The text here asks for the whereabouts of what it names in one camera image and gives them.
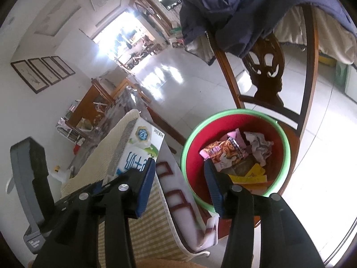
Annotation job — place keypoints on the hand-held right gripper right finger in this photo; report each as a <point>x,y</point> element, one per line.
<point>214,192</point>

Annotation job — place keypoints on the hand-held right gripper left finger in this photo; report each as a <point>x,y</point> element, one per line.
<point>145,189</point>

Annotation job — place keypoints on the pink white snack wrapper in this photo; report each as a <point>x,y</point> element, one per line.
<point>223,152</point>

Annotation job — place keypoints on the white blue milk carton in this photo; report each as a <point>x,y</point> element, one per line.
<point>142,145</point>

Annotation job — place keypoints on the yellow snack wrapper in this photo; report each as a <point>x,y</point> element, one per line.
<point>255,173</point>

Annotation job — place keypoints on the red bin with green rim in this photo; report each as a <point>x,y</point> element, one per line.
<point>200,145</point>

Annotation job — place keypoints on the yellow tape roll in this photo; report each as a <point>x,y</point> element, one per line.
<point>57,169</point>

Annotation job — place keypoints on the red bag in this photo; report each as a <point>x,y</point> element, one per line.
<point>77,148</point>

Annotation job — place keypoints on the white book rack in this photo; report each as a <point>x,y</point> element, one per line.
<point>67,129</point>

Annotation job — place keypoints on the carved wooden chair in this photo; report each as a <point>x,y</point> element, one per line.
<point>265,69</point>

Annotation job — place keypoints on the wooden television cabinet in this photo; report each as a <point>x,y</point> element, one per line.
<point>175,36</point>

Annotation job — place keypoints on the yellow box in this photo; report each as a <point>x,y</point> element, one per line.
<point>327,60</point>

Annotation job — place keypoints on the blue jacket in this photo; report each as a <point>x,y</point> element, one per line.
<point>251,11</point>

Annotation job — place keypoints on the framed wall picture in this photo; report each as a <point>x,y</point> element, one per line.
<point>63,65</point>
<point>29,76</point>
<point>55,67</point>
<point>44,71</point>

